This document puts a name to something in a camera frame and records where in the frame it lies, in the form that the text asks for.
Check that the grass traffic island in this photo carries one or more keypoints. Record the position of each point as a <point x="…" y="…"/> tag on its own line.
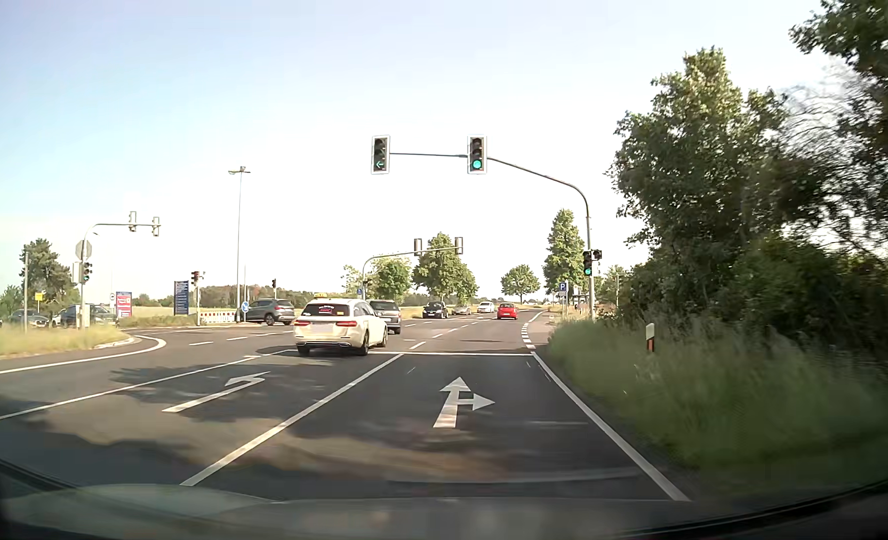
<point x="31" y="341"/>

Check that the white estate car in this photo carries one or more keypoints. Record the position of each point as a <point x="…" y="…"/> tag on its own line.
<point x="339" y="325"/>

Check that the blue parking sign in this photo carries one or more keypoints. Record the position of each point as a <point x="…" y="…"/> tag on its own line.
<point x="562" y="289"/>

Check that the grey asphalt road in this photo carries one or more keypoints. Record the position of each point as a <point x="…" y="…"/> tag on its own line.
<point x="384" y="450"/>

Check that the blue billboard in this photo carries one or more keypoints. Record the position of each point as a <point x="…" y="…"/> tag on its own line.
<point x="181" y="298"/>

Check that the road markings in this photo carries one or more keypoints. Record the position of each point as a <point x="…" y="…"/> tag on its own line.
<point x="453" y="409"/>

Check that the black and white marker post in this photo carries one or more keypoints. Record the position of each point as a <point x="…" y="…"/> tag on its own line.
<point x="650" y="337"/>

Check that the grass verge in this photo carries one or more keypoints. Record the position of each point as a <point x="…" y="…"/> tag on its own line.
<point x="714" y="390"/>

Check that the dark grey car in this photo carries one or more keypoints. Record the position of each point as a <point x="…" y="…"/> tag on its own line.
<point x="388" y="312"/>

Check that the tall lamp post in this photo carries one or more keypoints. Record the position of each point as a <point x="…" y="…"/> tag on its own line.
<point x="238" y="240"/>

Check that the red car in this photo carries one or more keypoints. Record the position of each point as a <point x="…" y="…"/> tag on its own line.
<point x="507" y="310"/>

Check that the black car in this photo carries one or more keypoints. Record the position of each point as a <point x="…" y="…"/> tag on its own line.
<point x="435" y="310"/>

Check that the car's own bonnet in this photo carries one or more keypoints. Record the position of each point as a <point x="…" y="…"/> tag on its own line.
<point x="384" y="517"/>

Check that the round blue road sign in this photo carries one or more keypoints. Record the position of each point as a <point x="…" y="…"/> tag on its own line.
<point x="245" y="307"/>

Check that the large trees and bushes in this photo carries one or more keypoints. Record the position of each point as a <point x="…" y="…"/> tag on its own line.
<point x="774" y="225"/>

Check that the tree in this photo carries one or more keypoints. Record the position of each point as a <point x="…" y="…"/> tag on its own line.
<point x="442" y="271"/>
<point x="520" y="281"/>
<point x="45" y="276"/>
<point x="390" y="279"/>
<point x="564" y="255"/>

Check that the distant row of trees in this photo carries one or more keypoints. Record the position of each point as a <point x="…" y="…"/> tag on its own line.
<point x="256" y="295"/>

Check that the red and white billboard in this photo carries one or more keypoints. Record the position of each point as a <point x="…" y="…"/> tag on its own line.
<point x="123" y="304"/>

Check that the grey suv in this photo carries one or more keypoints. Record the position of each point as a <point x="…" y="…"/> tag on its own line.
<point x="270" y="310"/>

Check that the row of parked cars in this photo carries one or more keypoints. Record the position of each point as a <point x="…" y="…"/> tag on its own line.
<point x="31" y="318"/>

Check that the pole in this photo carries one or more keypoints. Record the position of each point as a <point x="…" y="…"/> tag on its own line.
<point x="25" y="289"/>

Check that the red and white barrier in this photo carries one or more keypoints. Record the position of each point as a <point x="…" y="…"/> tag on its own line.
<point x="217" y="316"/>

